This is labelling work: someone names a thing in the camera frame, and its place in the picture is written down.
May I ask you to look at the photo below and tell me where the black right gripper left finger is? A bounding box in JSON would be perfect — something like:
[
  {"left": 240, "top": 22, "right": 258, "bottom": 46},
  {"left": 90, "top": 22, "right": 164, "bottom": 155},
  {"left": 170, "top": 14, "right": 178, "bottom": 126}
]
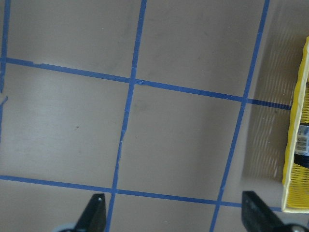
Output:
[{"left": 74, "top": 193, "right": 106, "bottom": 232}]

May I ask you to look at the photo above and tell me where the small dark glass bottle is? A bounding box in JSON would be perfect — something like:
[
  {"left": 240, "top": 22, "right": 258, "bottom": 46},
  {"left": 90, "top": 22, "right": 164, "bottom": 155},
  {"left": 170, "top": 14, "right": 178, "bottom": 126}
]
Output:
[{"left": 294, "top": 123, "right": 309, "bottom": 168}]

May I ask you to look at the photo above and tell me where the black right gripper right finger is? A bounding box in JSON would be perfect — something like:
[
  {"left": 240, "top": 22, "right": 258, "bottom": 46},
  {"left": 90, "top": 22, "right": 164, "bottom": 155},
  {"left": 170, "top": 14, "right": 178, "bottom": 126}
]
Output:
[{"left": 241, "top": 191, "right": 293, "bottom": 232}]

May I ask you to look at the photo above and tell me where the yellow plastic basket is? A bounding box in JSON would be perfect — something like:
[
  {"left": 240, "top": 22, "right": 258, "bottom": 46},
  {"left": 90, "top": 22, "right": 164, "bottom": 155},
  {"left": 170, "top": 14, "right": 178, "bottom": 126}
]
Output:
[{"left": 281, "top": 38, "right": 309, "bottom": 214}]

